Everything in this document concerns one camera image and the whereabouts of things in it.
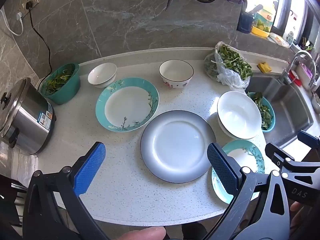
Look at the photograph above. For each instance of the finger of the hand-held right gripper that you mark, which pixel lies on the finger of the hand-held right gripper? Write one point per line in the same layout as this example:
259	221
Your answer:
276	153
308	138

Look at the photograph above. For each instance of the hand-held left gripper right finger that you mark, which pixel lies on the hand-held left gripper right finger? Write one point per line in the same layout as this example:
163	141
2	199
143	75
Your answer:
221	168

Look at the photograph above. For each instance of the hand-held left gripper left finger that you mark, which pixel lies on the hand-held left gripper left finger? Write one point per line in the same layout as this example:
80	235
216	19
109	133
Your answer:
90	167

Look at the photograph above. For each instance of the small teal floral plate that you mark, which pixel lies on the small teal floral plate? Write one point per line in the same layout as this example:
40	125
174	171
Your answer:
246	155

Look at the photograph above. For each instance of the white deep plate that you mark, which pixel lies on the white deep plate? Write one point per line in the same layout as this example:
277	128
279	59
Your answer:
223	130
237	115

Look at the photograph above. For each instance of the grey rimmed white plate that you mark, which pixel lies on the grey rimmed white plate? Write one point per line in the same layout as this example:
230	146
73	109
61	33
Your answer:
175	145

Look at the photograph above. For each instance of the large teal floral plate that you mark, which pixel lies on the large teal floral plate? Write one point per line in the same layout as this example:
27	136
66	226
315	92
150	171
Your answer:
125	105

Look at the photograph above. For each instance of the plain white bowl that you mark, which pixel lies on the plain white bowl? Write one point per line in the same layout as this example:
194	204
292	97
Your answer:
101	75

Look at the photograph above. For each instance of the red printed white bowl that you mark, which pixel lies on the red printed white bowl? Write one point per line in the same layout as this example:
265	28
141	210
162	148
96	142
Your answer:
175	75

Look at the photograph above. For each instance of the person's right hand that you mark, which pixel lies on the person's right hand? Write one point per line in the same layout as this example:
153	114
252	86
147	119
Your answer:
297	206

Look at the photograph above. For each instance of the person's left hand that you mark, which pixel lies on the person's left hand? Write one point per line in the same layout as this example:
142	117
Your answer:
142	233

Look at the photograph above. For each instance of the stainless steel sink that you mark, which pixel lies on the stainless steel sink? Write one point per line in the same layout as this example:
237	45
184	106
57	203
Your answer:
287	110

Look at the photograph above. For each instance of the teal basin of greens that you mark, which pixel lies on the teal basin of greens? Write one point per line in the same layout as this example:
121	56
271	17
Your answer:
268	115

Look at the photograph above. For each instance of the red brush holder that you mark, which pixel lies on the red brush holder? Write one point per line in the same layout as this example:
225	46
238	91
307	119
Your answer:
295	78

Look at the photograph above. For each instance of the white folded towel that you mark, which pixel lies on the white folded towel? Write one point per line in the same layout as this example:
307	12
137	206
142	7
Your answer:
25	170

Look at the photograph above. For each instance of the person's dark pants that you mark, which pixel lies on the person's dark pants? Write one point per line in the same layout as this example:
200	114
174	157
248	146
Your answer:
192	232

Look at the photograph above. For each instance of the stainless steel rice cooker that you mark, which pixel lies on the stainless steel rice cooker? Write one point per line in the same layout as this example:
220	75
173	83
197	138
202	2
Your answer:
27	125

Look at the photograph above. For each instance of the teal colander basin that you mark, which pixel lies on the teal colander basin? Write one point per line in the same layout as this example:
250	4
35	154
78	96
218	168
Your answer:
66	92

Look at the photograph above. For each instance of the chrome faucet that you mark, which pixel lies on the chrome faucet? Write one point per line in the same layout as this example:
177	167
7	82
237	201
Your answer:
297	60

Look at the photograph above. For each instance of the yellow sponge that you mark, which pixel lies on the yellow sponge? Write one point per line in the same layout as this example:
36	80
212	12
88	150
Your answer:
264	67

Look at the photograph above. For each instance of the green vegetable scraps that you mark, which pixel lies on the green vegetable scraps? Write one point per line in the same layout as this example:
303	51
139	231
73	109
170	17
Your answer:
58	80

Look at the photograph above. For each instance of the plastic bag of greens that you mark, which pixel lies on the plastic bag of greens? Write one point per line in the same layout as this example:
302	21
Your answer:
230	67

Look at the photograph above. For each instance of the white dish soap bottle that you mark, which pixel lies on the white dish soap bottle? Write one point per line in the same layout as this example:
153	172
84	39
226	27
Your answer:
290	40

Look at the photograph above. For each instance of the yellow cooking oil bottle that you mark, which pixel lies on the yellow cooking oil bottle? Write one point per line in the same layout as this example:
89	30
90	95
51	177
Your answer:
263	21

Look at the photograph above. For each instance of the dark blue utensil holder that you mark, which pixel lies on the dark blue utensil holder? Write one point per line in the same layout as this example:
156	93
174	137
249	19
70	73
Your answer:
245	22

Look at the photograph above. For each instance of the window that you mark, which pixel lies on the window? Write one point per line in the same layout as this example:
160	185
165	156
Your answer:
282	2

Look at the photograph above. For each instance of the wall outlet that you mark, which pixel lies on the wall outlet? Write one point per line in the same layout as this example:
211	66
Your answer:
31	0

